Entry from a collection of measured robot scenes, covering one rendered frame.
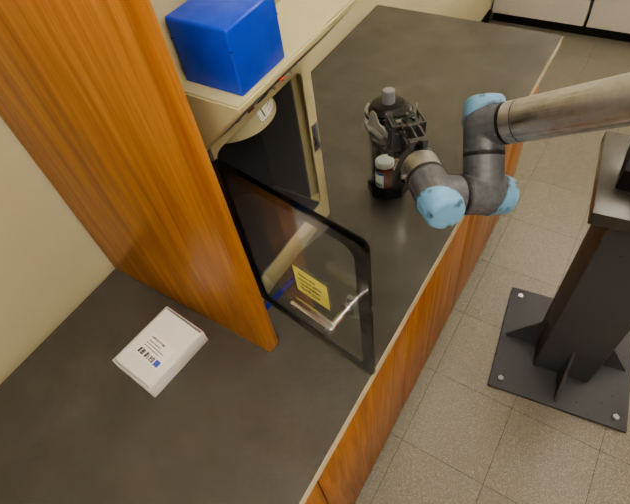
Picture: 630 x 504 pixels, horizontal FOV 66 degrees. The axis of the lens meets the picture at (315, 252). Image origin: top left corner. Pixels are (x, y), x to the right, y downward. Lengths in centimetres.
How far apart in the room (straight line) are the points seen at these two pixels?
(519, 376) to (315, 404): 123
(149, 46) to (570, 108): 61
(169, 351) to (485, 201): 70
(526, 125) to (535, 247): 161
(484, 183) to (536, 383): 128
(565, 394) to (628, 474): 31
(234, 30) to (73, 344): 85
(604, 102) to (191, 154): 59
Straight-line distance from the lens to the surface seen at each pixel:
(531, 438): 202
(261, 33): 67
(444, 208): 87
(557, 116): 87
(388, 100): 112
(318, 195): 121
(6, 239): 117
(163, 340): 110
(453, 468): 194
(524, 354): 213
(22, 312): 127
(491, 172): 94
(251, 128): 91
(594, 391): 215
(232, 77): 65
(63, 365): 123
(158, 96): 59
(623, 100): 83
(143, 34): 56
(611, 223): 136
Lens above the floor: 187
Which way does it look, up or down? 52 degrees down
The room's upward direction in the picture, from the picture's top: 11 degrees counter-clockwise
